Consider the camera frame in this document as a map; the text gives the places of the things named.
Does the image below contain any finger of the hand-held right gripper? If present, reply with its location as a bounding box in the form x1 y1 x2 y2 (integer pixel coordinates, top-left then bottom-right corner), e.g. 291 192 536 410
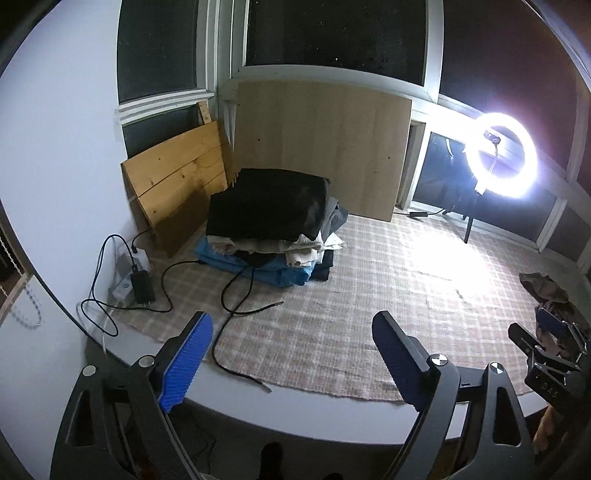
508 323 566 377
536 306 589 354

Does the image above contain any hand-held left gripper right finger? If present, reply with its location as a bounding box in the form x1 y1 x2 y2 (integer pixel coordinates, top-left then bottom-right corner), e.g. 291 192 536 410
372 310 542 480

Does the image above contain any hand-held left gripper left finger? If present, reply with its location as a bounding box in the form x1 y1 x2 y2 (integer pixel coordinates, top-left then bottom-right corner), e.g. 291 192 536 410
48 311 214 480

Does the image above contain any brown garment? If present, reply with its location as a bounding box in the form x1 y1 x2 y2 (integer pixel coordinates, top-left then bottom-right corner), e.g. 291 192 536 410
518 271 591 335

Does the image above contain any plaid woven mat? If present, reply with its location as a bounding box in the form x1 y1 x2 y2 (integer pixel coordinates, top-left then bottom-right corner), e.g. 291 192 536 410
111 215 588 403

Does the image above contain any black power adapter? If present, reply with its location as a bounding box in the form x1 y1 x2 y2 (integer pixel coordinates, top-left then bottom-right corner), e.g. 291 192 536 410
130 270 156 304

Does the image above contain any grey power strip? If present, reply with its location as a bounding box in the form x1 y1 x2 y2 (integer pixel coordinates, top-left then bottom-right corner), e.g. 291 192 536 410
108 251 140 306

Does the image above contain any small dark folded garment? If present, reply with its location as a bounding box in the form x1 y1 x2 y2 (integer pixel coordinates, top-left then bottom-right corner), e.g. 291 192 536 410
313 250 335 282

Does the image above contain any blue folded garment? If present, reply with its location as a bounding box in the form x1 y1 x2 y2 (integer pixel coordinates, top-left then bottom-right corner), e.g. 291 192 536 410
194 237 320 288

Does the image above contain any cream folded garment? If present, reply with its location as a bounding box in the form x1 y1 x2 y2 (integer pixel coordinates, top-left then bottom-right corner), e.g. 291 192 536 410
207 232 345 268

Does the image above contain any grey folded garment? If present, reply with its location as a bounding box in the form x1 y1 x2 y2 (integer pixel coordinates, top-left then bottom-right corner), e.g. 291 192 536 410
318 196 350 241

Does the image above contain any black folded garment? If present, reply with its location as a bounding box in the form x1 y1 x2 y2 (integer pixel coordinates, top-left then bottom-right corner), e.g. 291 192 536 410
205 168 332 243

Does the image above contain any knotty pine wood board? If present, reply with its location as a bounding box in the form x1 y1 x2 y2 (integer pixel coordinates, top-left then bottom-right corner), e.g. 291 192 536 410
121 119 239 258

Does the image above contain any light plywood board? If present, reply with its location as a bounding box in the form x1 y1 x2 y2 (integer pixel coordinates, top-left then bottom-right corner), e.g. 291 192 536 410
232 79 413 223

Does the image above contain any long black cable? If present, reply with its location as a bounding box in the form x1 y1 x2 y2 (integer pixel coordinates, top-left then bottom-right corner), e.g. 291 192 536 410
159 261 285 394

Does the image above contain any thin black looped cable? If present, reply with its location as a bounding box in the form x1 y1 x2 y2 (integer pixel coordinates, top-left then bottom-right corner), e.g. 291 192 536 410
81 228 153 339

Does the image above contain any black ring light stand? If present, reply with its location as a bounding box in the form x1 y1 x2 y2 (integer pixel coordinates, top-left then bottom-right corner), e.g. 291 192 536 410
442 138 483 244

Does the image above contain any small adapter with cable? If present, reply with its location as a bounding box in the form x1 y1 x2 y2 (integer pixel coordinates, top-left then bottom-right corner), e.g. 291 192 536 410
394 209 446 221

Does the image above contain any white ring light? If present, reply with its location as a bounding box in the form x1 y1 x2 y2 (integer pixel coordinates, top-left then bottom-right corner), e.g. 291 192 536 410
464 112 539 200

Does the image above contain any white bead chain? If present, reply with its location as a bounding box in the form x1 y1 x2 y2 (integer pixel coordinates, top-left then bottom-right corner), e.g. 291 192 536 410
0 237 43 330

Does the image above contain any white window frame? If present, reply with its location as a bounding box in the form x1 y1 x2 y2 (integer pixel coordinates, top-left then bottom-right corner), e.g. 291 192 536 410
113 0 591 273

